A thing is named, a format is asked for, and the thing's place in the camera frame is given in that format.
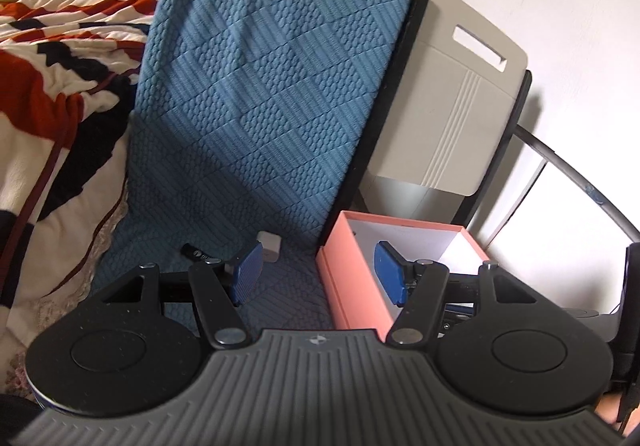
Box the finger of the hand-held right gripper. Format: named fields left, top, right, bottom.
left=440, top=276, right=482, bottom=328

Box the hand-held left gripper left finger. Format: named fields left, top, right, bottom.
left=100, top=241, right=265, bottom=348

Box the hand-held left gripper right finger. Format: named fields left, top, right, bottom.
left=374, top=240, right=541, bottom=347

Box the small white charger cube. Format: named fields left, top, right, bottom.
left=257, top=233, right=282, bottom=263

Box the pink cardboard box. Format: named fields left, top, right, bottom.
left=315, top=211, right=490, bottom=343

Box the black flash drive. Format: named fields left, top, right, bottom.
left=180, top=243, right=227, bottom=263

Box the person's right forearm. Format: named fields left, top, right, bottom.
left=598, top=393, right=633, bottom=438

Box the curved black metal rod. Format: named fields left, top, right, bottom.
left=514, top=123, right=640, bottom=248

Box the blue textured chair cushion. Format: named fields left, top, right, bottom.
left=97, top=0, right=414, bottom=333

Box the lace bed skirt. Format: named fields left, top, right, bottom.
left=0, top=193, right=132, bottom=399

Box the red white black striped blanket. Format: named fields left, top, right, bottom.
left=0, top=0, right=164, bottom=279

